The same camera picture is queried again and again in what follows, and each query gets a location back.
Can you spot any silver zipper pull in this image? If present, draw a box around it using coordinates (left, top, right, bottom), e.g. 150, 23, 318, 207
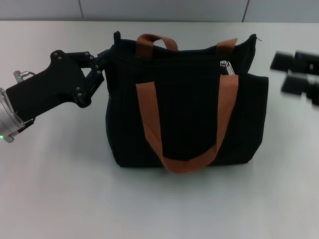
219, 59, 236, 76

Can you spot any left gripper cable with connector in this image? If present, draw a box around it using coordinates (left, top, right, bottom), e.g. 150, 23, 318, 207
13, 70, 38, 84

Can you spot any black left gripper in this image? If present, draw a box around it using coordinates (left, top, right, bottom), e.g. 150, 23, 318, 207
5, 48, 116, 124

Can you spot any black bag with orange straps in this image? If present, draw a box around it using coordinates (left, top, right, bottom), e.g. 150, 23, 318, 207
104, 30, 270, 175

